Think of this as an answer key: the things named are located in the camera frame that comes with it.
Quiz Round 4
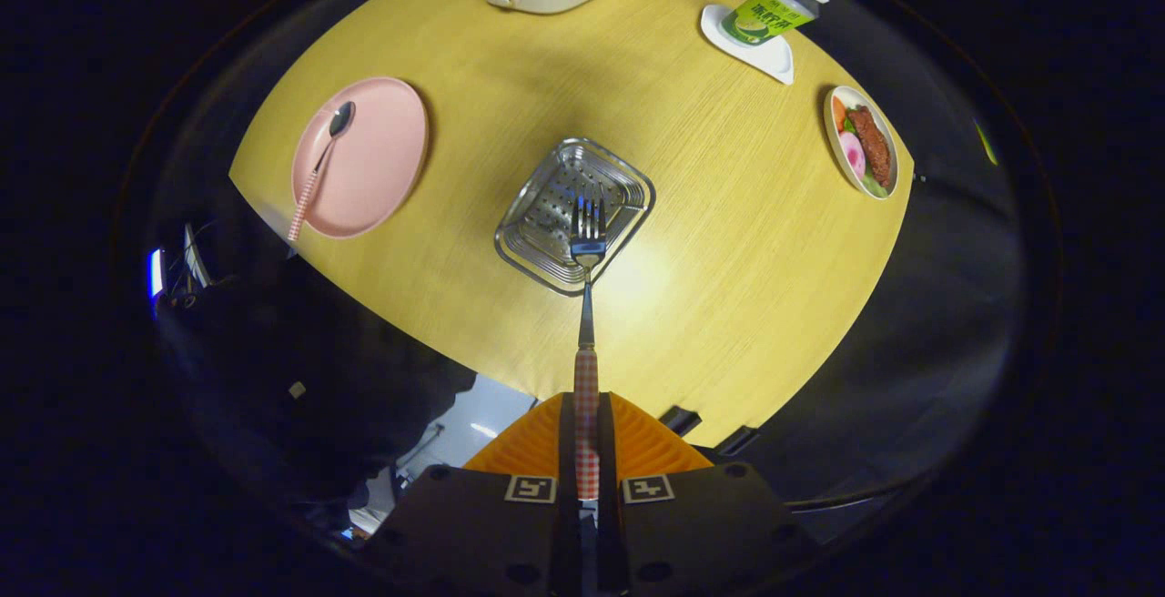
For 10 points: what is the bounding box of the pink round plate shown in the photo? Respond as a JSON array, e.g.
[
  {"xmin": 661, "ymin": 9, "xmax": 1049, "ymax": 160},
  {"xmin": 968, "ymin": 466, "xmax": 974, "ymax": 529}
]
[{"xmin": 290, "ymin": 76, "xmax": 430, "ymax": 240}]

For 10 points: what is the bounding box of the checked handle spoon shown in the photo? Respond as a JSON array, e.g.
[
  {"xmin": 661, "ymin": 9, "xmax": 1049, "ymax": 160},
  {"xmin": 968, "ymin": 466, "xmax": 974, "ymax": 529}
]
[{"xmin": 287, "ymin": 100, "xmax": 357, "ymax": 244}]

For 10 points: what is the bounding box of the metal perforated basket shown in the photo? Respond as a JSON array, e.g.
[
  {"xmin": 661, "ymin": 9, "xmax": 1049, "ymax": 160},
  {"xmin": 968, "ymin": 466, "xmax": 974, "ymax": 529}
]
[{"xmin": 494, "ymin": 137, "xmax": 656, "ymax": 297}]

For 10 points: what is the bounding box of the black backdrop cloth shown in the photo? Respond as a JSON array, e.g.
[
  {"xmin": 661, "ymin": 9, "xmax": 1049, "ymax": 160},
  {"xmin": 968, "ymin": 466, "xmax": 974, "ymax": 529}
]
[{"xmin": 755, "ymin": 0, "xmax": 1034, "ymax": 511}]

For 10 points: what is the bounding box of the checked handle fork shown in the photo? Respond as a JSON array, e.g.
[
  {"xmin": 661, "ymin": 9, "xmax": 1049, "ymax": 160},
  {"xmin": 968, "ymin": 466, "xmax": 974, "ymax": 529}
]
[{"xmin": 570, "ymin": 197, "xmax": 609, "ymax": 502}]

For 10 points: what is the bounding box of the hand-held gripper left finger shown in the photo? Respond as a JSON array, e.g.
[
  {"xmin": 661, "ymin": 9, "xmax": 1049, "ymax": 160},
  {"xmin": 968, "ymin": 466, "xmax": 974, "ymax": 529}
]
[{"xmin": 362, "ymin": 391, "xmax": 581, "ymax": 597}]

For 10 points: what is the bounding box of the white plate of food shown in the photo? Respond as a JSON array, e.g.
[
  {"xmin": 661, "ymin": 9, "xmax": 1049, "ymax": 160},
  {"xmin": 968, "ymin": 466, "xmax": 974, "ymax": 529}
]
[{"xmin": 823, "ymin": 85, "xmax": 901, "ymax": 201}]

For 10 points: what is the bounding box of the lit computer screen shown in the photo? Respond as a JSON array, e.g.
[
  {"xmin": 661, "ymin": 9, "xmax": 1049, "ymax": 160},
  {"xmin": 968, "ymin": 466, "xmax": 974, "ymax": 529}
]
[{"xmin": 147, "ymin": 222, "xmax": 216, "ymax": 302}]

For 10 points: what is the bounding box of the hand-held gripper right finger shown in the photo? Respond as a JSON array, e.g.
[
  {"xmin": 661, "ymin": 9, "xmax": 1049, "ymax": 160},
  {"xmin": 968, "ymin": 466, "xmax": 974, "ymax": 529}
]
[{"xmin": 596, "ymin": 391, "xmax": 820, "ymax": 597}]

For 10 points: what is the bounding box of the black table bracket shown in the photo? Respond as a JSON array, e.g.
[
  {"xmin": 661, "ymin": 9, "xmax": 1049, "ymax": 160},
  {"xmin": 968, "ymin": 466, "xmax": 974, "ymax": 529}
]
[
  {"xmin": 714, "ymin": 427, "xmax": 759, "ymax": 458},
  {"xmin": 660, "ymin": 406, "xmax": 703, "ymax": 439}
]

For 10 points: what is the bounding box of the green label drink bottle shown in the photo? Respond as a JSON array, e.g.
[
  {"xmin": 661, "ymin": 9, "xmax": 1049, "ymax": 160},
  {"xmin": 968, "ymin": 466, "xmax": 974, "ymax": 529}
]
[{"xmin": 721, "ymin": 0, "xmax": 831, "ymax": 46}]

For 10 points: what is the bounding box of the white square coaster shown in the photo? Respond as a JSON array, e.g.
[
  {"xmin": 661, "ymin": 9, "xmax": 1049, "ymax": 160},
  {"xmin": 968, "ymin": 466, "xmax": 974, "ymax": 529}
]
[{"xmin": 700, "ymin": 4, "xmax": 795, "ymax": 86}]

